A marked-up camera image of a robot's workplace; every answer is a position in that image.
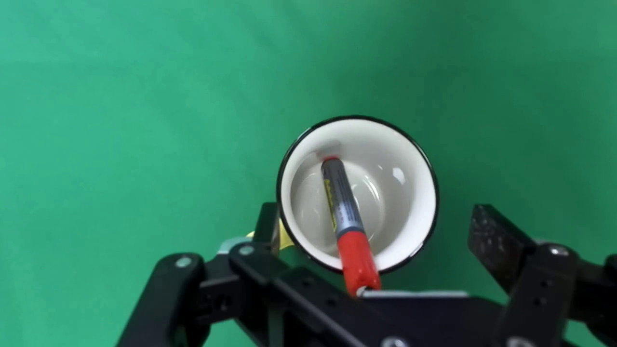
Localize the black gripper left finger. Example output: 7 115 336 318
253 202 280 252

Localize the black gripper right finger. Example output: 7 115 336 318
469 204 537 293

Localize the red capped marker pen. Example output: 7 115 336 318
321 156 383 297

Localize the yellow cup white inside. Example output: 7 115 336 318
277 115 440 272

